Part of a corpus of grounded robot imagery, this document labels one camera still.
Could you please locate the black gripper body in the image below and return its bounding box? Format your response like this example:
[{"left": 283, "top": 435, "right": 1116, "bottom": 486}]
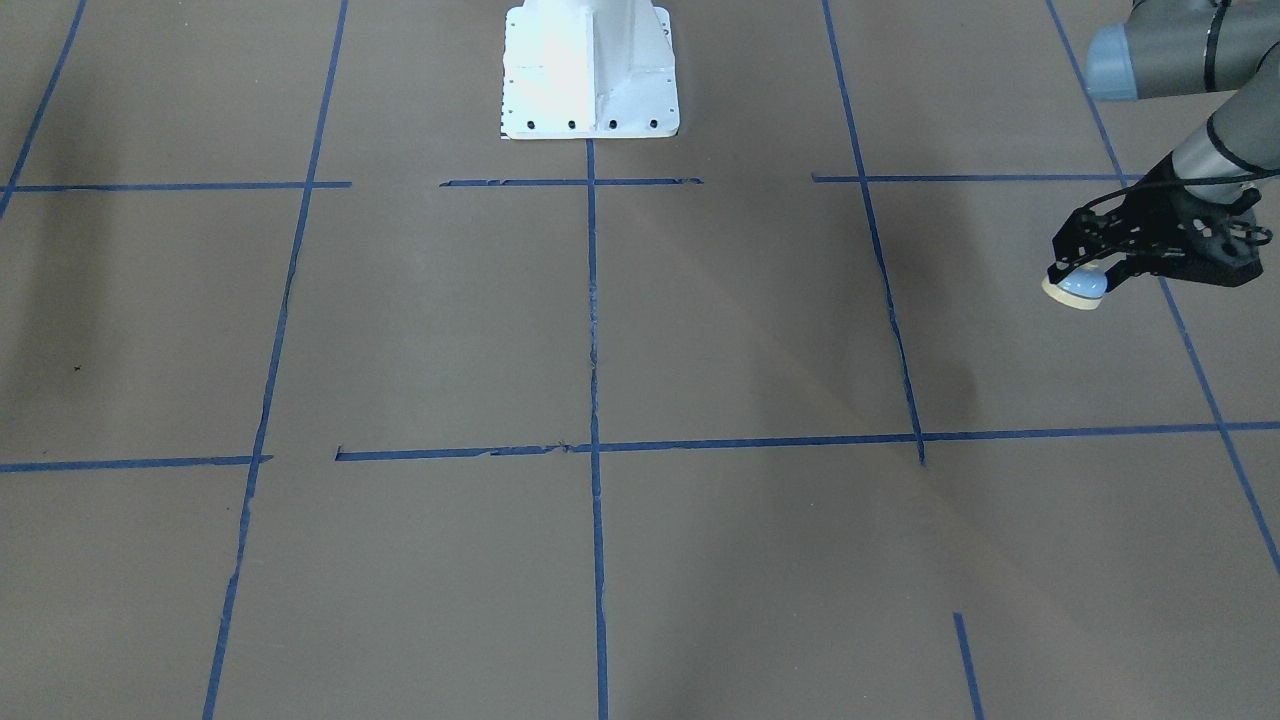
[{"left": 1100, "top": 181, "right": 1216, "bottom": 261}]

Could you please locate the blue and cream bell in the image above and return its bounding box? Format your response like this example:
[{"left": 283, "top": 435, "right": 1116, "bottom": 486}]
[{"left": 1041, "top": 264, "right": 1108, "bottom": 311}]

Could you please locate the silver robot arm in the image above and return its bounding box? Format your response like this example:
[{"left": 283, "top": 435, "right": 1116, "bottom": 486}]
[{"left": 1042, "top": 1, "right": 1279, "bottom": 310}]

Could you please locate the brown paper table cover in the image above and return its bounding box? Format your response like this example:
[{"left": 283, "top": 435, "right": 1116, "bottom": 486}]
[{"left": 3, "top": 1, "right": 1277, "bottom": 719}]

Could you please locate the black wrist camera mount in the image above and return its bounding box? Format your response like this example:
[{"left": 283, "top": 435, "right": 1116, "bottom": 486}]
[{"left": 1149, "top": 187, "right": 1272, "bottom": 288}]

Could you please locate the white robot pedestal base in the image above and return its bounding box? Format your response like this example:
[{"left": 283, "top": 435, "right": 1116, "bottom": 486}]
[{"left": 500, "top": 1, "right": 681, "bottom": 141}]

